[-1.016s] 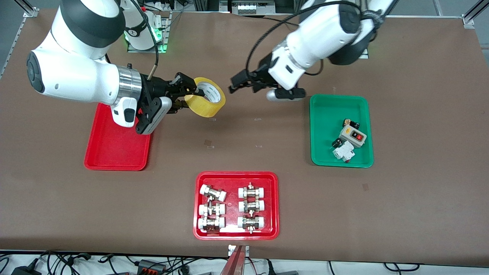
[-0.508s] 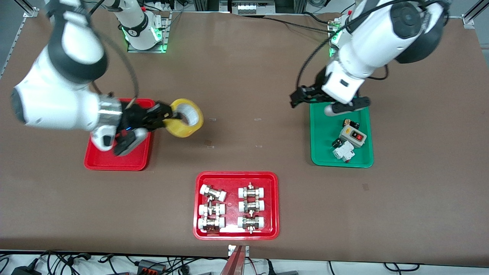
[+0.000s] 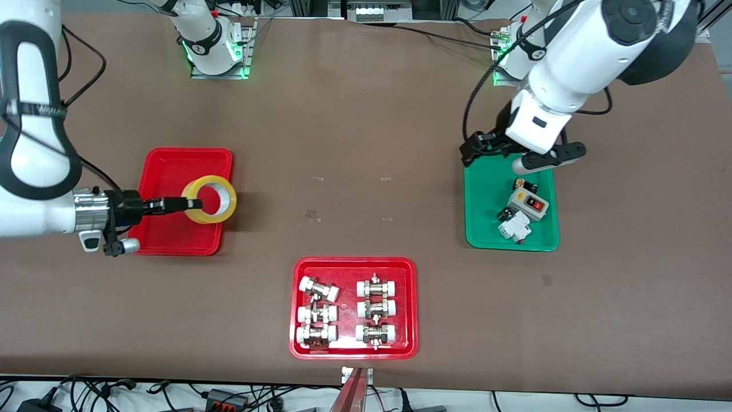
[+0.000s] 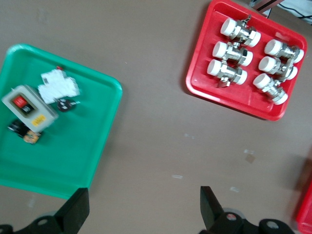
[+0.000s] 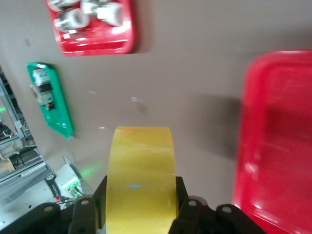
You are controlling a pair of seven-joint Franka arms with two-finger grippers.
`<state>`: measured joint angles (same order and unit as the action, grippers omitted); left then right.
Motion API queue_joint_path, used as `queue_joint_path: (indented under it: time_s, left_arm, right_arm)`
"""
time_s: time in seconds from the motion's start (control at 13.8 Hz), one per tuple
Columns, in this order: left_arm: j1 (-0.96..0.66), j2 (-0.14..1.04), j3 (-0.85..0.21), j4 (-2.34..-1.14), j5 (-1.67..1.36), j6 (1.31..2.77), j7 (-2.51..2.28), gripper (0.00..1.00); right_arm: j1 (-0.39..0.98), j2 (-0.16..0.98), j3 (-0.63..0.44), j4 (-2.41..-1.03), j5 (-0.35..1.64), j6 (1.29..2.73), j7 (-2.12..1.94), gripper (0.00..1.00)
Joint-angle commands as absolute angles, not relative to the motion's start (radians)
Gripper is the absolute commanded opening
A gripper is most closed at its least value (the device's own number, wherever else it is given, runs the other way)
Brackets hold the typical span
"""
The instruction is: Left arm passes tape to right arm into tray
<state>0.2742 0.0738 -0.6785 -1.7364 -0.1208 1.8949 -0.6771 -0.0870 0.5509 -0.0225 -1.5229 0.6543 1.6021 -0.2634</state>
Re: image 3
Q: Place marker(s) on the white metal pipe fitting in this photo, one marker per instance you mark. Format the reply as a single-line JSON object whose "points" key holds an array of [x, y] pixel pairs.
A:
{"points": [[377, 309], [318, 289], [377, 288], [317, 313], [376, 333], [316, 335]]}

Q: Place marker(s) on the grey switch box red button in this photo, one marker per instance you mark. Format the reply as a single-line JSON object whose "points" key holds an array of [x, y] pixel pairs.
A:
{"points": [[523, 201]]}

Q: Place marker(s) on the black round knob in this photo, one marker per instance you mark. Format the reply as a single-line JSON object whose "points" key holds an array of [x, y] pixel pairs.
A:
{"points": [[504, 215]]}

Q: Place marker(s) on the aluminium frame profile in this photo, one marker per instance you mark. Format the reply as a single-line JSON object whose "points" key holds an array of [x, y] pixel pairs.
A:
{"points": [[712, 26]]}

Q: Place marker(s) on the empty red plastic tray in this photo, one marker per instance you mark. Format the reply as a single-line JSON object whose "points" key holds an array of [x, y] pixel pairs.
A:
{"points": [[171, 171]]}

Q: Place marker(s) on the dark connector block orange tabs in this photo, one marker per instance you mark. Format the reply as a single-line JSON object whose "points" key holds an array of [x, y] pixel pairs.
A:
{"points": [[226, 397]]}

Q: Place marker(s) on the grey power strip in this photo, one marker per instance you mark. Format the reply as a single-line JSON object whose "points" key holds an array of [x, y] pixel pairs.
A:
{"points": [[377, 10]]}

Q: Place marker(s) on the red tray holding fittings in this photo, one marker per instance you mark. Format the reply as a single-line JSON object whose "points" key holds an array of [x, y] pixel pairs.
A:
{"points": [[347, 286]]}

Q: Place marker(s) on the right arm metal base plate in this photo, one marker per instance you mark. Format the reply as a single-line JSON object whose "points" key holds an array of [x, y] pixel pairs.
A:
{"points": [[247, 51]]}

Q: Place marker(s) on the green plastic tray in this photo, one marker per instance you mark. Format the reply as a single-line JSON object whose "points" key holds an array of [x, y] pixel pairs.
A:
{"points": [[486, 194]]}

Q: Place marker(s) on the reddish metal bar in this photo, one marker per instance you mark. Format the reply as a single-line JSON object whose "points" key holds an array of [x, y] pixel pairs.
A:
{"points": [[351, 397]]}

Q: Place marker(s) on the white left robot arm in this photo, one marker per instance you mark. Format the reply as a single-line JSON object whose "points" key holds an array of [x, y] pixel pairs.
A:
{"points": [[583, 63]]}

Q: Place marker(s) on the small silver bracket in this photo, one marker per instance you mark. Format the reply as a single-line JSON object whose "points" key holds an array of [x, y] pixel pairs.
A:
{"points": [[345, 375]]}

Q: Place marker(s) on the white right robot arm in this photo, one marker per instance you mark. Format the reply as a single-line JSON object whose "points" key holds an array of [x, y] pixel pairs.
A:
{"points": [[34, 171]]}

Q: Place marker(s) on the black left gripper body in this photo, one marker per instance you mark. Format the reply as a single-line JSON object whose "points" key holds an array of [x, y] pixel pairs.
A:
{"points": [[498, 135]]}

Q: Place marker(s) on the small black electrical component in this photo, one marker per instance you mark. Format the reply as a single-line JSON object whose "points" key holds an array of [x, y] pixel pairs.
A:
{"points": [[529, 186]]}

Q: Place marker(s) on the white circuit breaker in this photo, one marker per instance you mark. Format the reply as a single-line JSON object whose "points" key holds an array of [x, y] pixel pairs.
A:
{"points": [[514, 227]]}

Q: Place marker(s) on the black power adapter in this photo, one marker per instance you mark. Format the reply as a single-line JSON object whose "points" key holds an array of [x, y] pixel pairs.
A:
{"points": [[37, 405]]}

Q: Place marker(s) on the yellow packing tape roll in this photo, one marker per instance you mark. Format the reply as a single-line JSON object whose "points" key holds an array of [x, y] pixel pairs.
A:
{"points": [[214, 214]]}

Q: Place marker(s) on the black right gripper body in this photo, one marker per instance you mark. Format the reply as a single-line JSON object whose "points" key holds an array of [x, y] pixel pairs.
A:
{"points": [[124, 207]]}

